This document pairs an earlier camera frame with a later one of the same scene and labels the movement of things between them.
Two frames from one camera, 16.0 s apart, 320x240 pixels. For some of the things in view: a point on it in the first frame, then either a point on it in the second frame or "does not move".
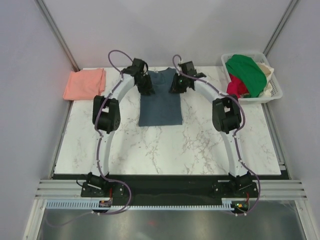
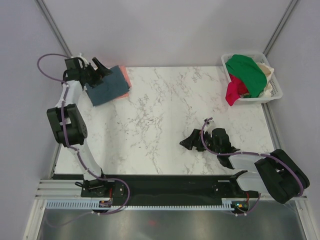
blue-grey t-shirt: x=163 y=108 -> x=114 y=85
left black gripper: x=148 y=88 -> x=101 y=70
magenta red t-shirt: x=235 y=88 does not move
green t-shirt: x=249 y=73 does not move
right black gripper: x=174 y=88 -> x=194 y=140
